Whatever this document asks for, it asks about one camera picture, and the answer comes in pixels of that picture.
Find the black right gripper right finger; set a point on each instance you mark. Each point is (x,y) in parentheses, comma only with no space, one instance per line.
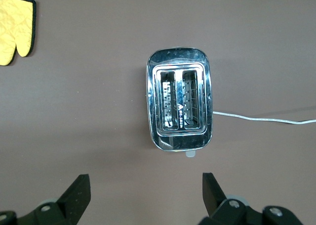
(213,200)

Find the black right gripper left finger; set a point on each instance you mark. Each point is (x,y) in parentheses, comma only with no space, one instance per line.
(71,202)

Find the chrome and beige toaster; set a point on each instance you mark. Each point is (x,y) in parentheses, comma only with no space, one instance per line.
(179,56)

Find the yellow quilted oven mitt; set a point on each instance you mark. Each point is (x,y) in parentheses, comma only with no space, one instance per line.
(14,23)

